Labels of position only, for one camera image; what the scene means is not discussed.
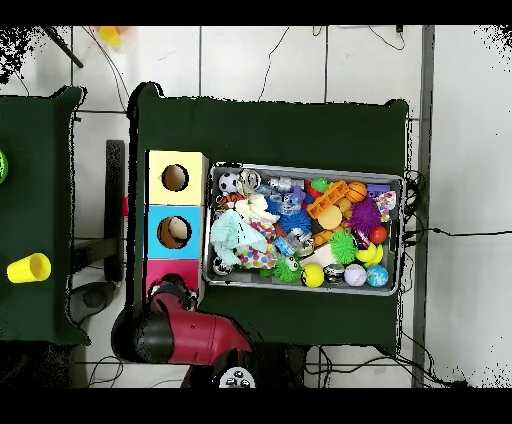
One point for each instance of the dark green table cloth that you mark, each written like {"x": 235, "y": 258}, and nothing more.
{"x": 32, "y": 180}
{"x": 272, "y": 128}

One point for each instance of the orange basketball toy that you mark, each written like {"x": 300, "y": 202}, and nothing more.
{"x": 355, "y": 192}

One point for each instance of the orange plastic building block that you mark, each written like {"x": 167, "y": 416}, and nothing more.
{"x": 326, "y": 198}

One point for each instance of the black and white soccer ball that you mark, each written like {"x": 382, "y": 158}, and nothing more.
{"x": 228, "y": 182}

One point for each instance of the green round object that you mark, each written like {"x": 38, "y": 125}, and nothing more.
{"x": 2, "y": 166}

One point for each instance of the shallow metal mesh bin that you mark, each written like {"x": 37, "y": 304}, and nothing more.
{"x": 260, "y": 284}

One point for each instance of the green tentacle puffer ball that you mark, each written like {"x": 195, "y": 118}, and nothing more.
{"x": 342, "y": 246}

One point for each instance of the purple spiky ball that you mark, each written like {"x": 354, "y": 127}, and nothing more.
{"x": 364, "y": 216}

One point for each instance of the wooden box with three holes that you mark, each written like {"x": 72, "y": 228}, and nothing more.
{"x": 158, "y": 192}

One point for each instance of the mint green cloth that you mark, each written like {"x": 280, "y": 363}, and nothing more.
{"x": 230, "y": 236}

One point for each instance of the white baseball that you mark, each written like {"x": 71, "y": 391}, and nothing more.
{"x": 355, "y": 275}

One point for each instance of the blue globe ball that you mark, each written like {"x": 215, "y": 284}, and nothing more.
{"x": 377, "y": 276}

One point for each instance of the yellow plastic cup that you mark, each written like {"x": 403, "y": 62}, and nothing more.
{"x": 28, "y": 268}
{"x": 108, "y": 36}

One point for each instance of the cream white cloth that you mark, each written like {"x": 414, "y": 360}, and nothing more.
{"x": 256, "y": 208}

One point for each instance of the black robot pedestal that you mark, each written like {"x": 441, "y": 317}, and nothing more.
{"x": 280, "y": 368}

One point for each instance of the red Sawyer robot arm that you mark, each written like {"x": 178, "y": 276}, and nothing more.
{"x": 200, "y": 336}

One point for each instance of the black rod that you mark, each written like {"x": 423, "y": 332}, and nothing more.
{"x": 64, "y": 46}

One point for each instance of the black flat panel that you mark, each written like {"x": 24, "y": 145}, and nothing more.
{"x": 114, "y": 208}

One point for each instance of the yellow smiley ball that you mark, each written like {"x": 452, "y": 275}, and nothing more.
{"x": 312, "y": 275}

